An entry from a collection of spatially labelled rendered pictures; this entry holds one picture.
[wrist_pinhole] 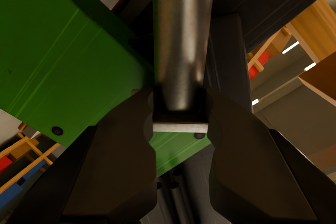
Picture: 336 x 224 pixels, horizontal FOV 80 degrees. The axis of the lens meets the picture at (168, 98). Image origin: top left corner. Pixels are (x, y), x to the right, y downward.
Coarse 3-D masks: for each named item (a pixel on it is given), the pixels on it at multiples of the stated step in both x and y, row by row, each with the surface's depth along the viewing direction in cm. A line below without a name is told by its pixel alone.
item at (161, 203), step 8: (160, 176) 21; (176, 176) 20; (160, 184) 20; (168, 184) 21; (176, 184) 19; (184, 184) 21; (160, 192) 19; (168, 192) 21; (176, 192) 19; (184, 192) 21; (160, 200) 20; (168, 200) 22; (176, 200) 19; (184, 200) 21; (160, 208) 20; (168, 208) 20; (176, 208) 20; (184, 208) 20; (168, 216) 20; (176, 216) 22; (184, 216) 20; (192, 216) 22
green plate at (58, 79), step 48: (0, 0) 12; (48, 0) 12; (96, 0) 19; (0, 48) 14; (48, 48) 14; (96, 48) 14; (0, 96) 16; (48, 96) 16; (96, 96) 16; (192, 144) 18
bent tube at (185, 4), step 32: (160, 0) 9; (192, 0) 9; (160, 32) 10; (192, 32) 10; (160, 64) 11; (192, 64) 11; (160, 96) 12; (192, 96) 12; (160, 128) 12; (192, 128) 12
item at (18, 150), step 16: (16, 144) 460; (32, 144) 489; (0, 160) 429; (16, 160) 470; (32, 160) 508; (48, 160) 493; (16, 176) 426; (0, 192) 396; (16, 192) 417; (0, 208) 383
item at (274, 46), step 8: (280, 32) 366; (288, 32) 362; (272, 40) 344; (280, 40) 360; (288, 40) 371; (256, 48) 367; (264, 48) 326; (272, 48) 354; (280, 48) 355; (248, 56) 320; (256, 56) 317; (264, 56) 339; (272, 56) 364; (248, 64) 307; (256, 64) 320; (256, 72) 324
